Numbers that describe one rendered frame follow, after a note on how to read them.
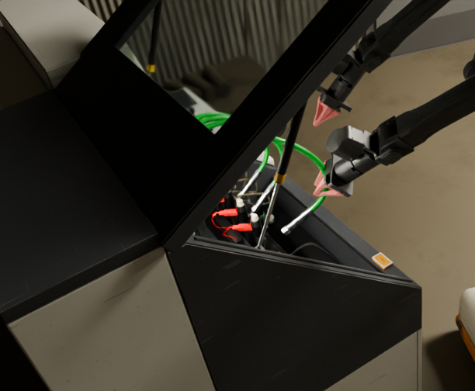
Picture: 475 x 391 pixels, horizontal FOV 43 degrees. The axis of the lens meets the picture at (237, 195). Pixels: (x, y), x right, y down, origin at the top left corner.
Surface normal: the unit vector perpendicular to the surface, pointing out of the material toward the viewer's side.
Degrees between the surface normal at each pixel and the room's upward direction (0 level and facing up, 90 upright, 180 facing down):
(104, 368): 90
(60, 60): 0
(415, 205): 0
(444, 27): 90
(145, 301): 90
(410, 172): 0
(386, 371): 90
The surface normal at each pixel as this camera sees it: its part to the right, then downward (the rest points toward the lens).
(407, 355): 0.48, 0.48
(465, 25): 0.11, 0.61
